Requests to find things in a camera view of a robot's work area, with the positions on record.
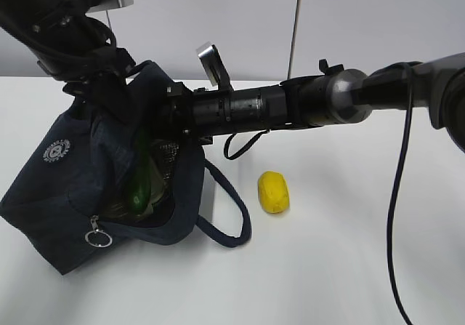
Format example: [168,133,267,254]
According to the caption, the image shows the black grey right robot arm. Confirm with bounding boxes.
[153,53,464,150]

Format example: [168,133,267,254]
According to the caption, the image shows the yellow lemon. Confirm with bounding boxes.
[257,171,290,214]

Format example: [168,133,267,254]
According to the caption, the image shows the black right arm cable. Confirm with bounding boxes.
[385,63,417,325]

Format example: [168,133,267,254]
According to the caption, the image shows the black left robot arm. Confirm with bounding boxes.
[1,0,136,124]

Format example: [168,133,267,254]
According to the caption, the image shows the navy blue lunch bag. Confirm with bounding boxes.
[0,60,253,276]

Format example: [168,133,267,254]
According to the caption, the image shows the green cucumber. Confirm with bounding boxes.
[123,129,151,215]

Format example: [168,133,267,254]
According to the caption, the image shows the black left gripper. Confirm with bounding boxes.
[37,17,140,124]

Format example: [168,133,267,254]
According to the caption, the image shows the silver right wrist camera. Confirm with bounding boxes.
[196,42,233,91]

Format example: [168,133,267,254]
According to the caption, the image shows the green lidded glass container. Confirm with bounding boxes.
[101,139,179,222]

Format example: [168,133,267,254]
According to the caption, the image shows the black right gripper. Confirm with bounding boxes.
[152,82,213,145]

